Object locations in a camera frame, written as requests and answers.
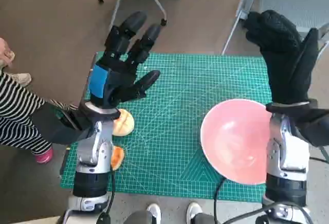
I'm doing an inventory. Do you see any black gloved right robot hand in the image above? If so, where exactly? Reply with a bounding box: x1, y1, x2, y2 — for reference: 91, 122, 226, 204
243, 9, 321, 105

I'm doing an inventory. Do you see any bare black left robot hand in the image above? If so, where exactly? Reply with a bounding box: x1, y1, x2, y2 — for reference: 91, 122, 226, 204
88, 10, 162, 109

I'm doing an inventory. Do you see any round toy bread bun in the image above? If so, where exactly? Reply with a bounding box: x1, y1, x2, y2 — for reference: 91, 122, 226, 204
112, 108, 136, 137

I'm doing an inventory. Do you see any long toy bread loaf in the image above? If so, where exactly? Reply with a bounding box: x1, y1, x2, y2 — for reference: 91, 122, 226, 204
111, 146, 126, 170

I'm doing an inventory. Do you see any pink bowl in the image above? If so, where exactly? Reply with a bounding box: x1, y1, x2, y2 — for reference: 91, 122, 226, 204
200, 98, 273, 185

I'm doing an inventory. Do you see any green cutting mat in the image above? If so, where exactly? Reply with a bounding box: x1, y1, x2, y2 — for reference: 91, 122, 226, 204
60, 51, 273, 203

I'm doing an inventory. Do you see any grey chair with casters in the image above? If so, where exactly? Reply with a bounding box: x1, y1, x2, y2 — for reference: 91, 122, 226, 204
96, 0, 168, 33

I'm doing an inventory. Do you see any person in striped clothing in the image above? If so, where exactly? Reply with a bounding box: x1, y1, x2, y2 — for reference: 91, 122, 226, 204
0, 38, 78, 164

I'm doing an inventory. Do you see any white and black shoe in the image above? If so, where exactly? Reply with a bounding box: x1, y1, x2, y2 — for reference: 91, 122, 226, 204
186, 202, 203, 224
146, 203, 162, 224

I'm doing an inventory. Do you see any grey leg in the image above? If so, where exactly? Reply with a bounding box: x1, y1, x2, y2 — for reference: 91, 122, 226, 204
125, 211, 155, 224
192, 213, 217, 224

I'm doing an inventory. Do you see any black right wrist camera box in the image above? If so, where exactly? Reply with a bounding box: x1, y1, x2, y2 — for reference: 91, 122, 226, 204
291, 103, 329, 147

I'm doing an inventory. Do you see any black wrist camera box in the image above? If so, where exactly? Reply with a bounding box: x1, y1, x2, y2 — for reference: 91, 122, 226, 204
32, 102, 90, 145
291, 103, 329, 147

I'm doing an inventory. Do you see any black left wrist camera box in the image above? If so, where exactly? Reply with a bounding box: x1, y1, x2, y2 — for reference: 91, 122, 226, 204
32, 102, 90, 145

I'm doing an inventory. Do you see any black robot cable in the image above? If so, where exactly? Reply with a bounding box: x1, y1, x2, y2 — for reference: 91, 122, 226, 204
212, 177, 228, 224
309, 144, 329, 163
98, 171, 117, 224

